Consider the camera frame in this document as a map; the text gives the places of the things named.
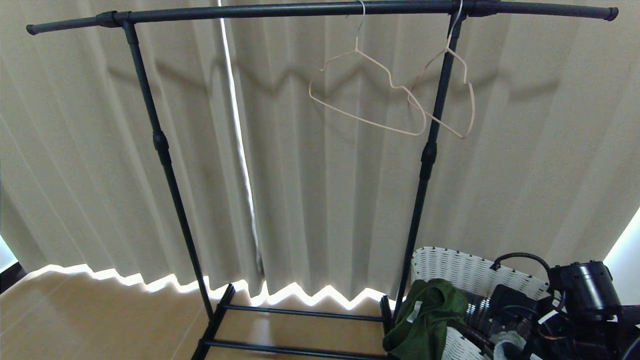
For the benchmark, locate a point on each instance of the black clothes rack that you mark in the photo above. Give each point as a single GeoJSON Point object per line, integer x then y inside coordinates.
{"type": "Point", "coordinates": [300, 9]}

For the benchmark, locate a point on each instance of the beige curtain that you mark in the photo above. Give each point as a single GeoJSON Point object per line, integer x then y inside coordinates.
{"type": "Point", "coordinates": [320, 200]}

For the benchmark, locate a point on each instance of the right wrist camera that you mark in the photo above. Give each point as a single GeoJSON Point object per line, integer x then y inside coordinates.
{"type": "Point", "coordinates": [510, 301]}

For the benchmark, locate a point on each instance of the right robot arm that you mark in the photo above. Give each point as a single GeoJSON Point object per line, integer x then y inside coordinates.
{"type": "Point", "coordinates": [585, 290]}

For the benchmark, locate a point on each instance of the green garment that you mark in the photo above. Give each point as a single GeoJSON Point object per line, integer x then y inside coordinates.
{"type": "Point", "coordinates": [425, 320]}

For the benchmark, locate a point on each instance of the pink clothes hanger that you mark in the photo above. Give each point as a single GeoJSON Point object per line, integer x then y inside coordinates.
{"type": "Point", "coordinates": [372, 123]}
{"type": "Point", "coordinates": [472, 100]}

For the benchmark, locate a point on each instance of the white laundry basket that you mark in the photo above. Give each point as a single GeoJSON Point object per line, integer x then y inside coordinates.
{"type": "Point", "coordinates": [460, 270]}

